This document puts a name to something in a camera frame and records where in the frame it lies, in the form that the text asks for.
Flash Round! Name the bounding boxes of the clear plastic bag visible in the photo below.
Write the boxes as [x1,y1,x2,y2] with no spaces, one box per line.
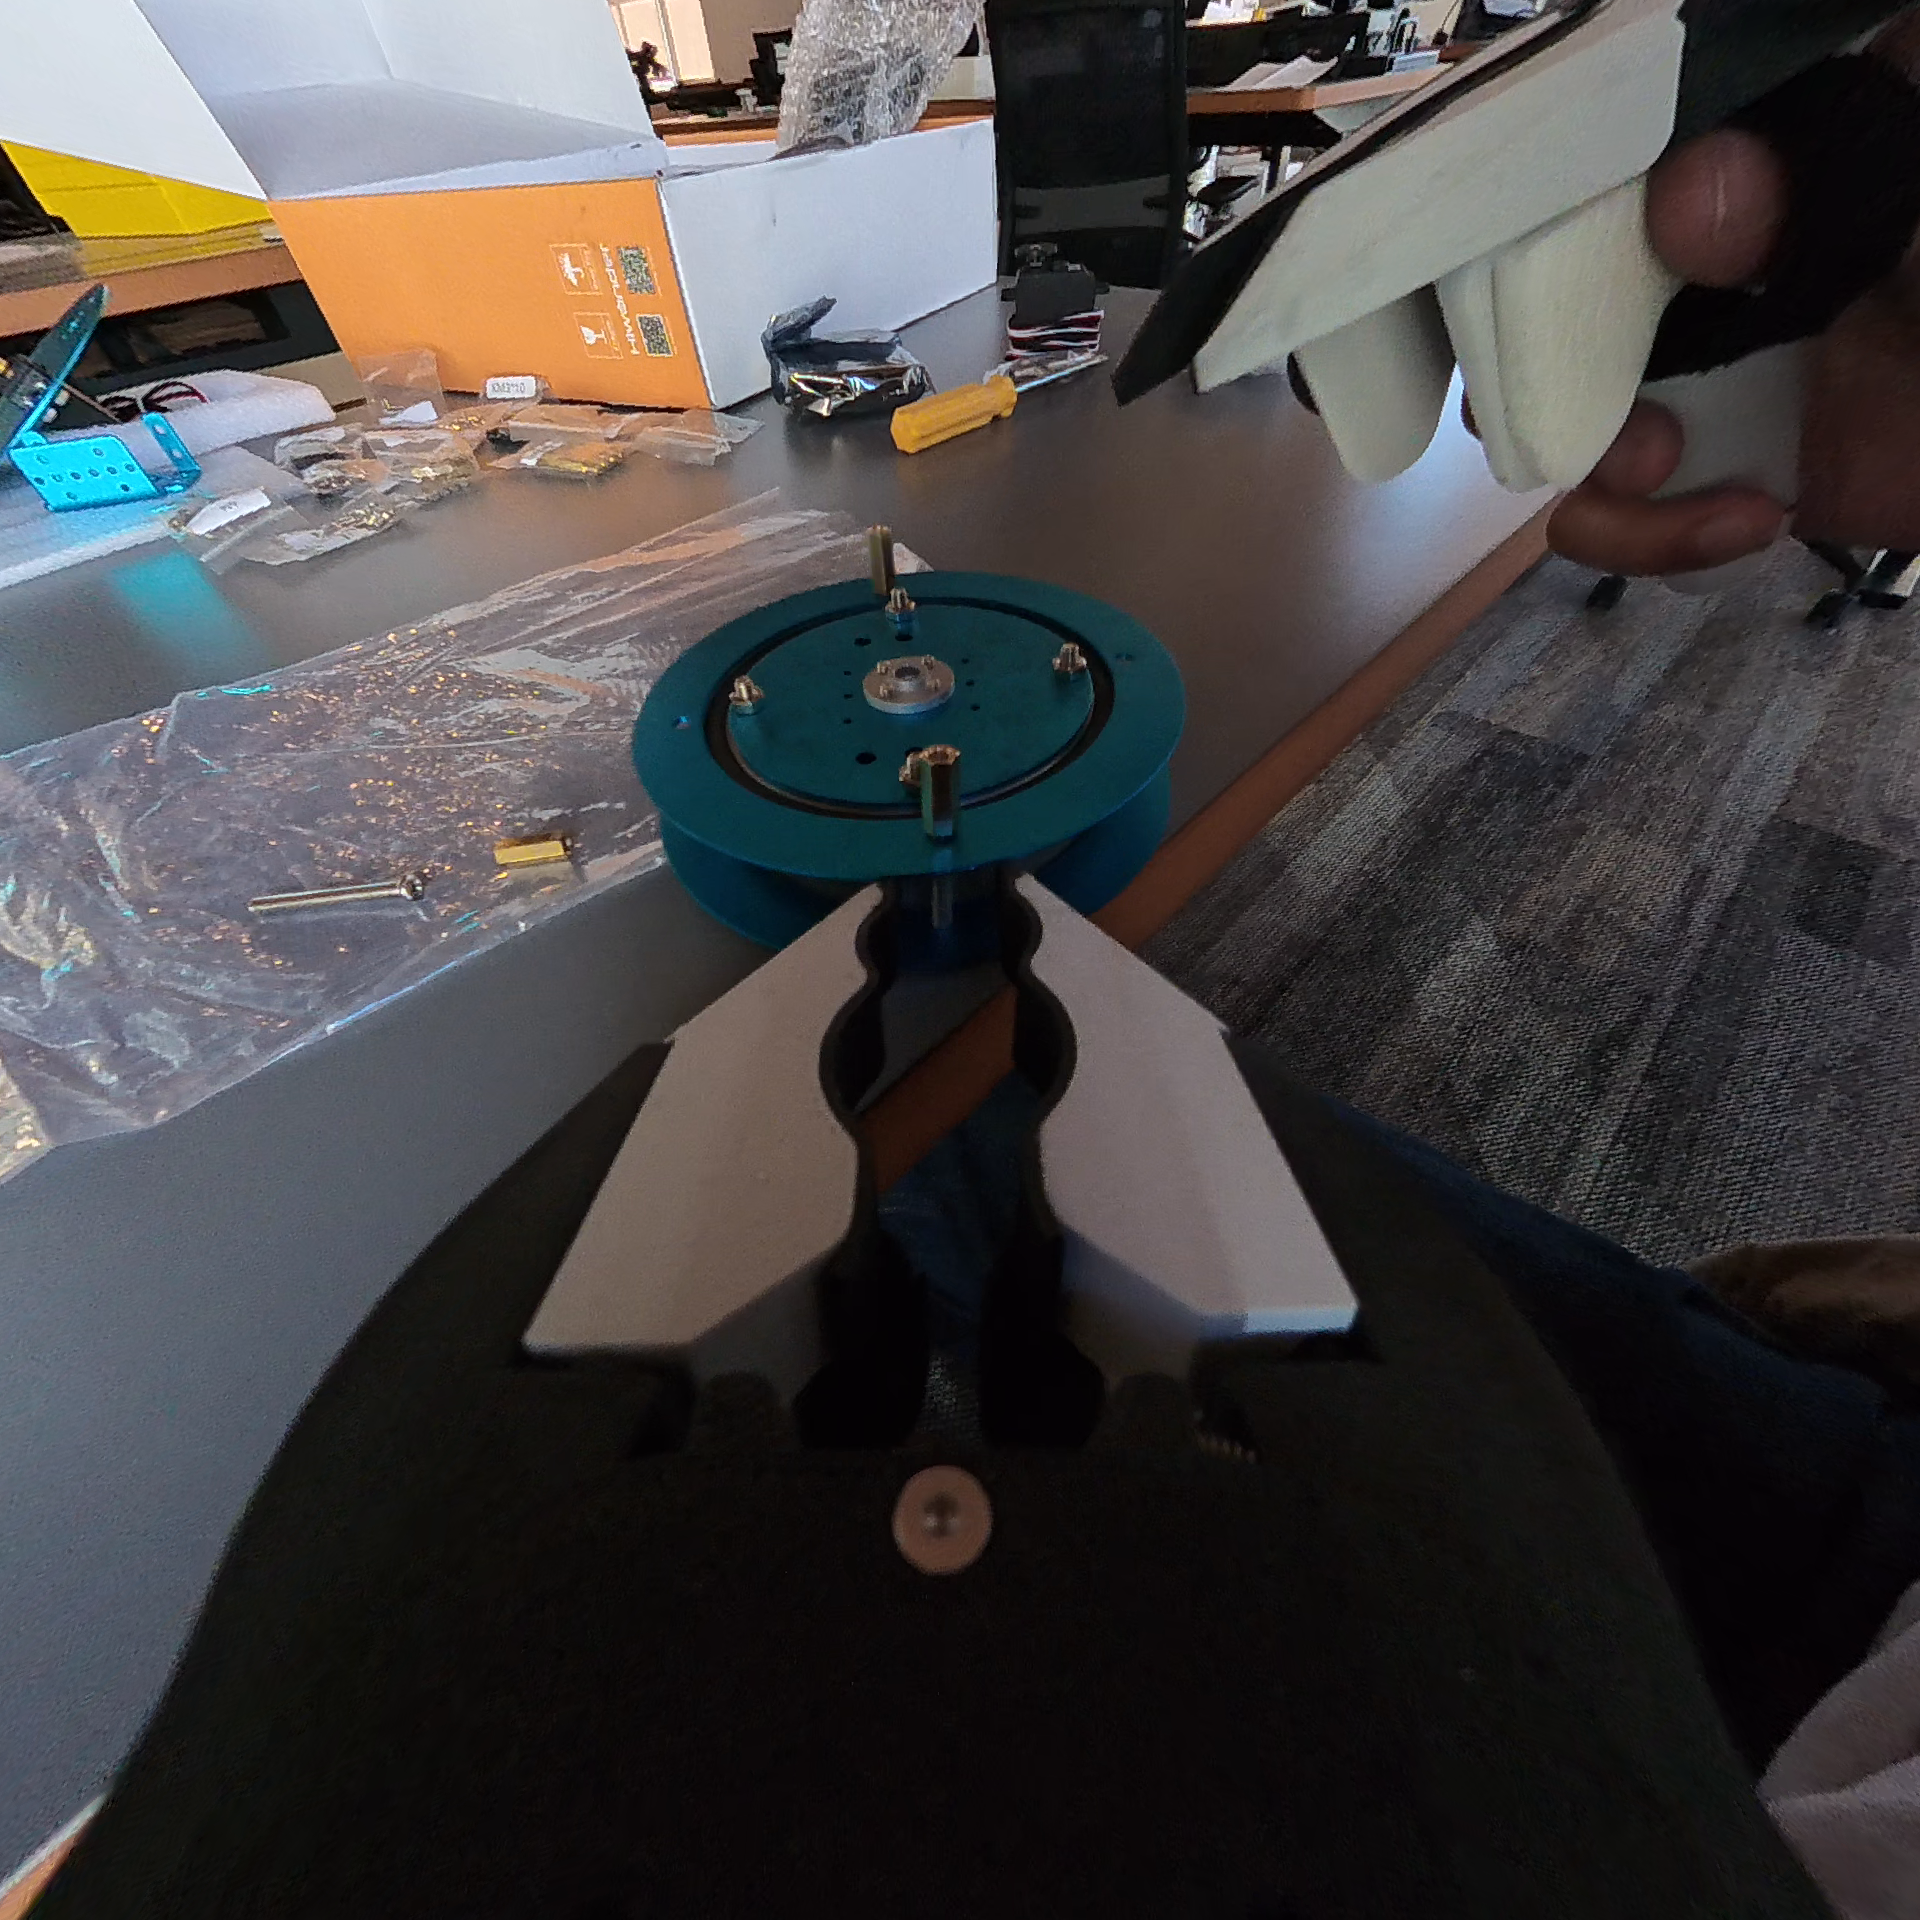
[0,511,932,1188]

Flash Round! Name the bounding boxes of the grey desk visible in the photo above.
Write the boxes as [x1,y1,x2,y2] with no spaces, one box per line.
[0,285,1561,1863]

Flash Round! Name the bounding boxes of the black chair base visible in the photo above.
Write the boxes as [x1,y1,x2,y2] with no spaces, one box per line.
[1582,541,1920,631]

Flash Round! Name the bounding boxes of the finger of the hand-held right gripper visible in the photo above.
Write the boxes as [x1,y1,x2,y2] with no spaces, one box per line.
[1109,0,1685,409]

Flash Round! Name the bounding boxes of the orange cardboard box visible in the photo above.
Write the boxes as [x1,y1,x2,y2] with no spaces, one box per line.
[0,0,1000,411]

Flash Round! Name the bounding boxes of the person's blue jeans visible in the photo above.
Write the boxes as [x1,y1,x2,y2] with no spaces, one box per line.
[884,1081,1920,1773]

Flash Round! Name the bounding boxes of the pile of clear hardware bags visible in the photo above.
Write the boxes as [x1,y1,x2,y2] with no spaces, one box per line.
[163,348,763,571]

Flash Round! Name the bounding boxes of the black servo with red wires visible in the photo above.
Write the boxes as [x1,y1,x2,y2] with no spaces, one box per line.
[1001,247,1111,370]

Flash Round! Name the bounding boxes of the yellow screwdriver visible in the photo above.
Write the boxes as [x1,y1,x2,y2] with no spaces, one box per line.
[890,365,1111,456]

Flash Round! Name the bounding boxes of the person's right hand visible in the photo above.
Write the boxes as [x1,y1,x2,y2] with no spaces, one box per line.
[1547,126,1920,581]

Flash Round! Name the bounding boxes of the set of blue metal parts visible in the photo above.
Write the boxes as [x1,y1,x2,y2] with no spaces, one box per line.
[0,285,201,516]

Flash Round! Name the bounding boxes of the yellow box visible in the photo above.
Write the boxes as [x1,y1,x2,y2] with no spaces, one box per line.
[0,138,272,242]

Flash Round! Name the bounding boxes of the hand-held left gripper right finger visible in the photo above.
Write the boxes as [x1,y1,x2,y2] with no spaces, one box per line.
[1011,870,1363,1374]

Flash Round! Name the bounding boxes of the long steel screw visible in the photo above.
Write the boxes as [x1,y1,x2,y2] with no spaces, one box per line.
[245,870,434,919]

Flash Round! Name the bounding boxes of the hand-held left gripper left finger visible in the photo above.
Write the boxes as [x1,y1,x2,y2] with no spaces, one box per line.
[518,882,894,1374]

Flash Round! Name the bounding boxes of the bubble wrap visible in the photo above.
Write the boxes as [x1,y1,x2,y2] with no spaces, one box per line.
[779,0,983,153]

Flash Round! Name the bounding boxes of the blue round metal turntable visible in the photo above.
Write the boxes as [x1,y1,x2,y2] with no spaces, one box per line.
[632,566,1187,950]

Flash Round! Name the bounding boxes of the white flat tray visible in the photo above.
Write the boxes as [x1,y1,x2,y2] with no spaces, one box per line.
[0,374,336,589]

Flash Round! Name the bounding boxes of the black foil bag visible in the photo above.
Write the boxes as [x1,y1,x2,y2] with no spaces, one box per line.
[762,301,932,423]

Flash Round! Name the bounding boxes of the wood-edged table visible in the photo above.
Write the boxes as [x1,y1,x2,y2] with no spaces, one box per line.
[0,240,301,340]

